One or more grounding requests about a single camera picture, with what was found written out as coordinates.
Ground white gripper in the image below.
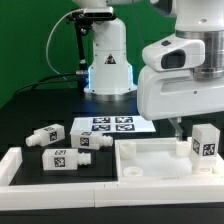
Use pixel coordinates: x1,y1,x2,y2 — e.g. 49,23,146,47
137,38,224,141

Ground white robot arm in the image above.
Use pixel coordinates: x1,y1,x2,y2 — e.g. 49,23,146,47
72,0,224,121

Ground white U-shaped fence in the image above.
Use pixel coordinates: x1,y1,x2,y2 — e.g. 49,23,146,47
0,147,224,211

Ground white marker sheet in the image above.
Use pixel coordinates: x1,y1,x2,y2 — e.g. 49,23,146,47
71,115,155,133

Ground black camera on stand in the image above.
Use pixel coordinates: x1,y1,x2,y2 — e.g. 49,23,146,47
66,7,116,96

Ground black cables on table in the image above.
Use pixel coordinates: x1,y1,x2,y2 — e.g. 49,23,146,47
12,71,88,98

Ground grey camera cable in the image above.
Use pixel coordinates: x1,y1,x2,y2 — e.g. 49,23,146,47
45,9,84,76

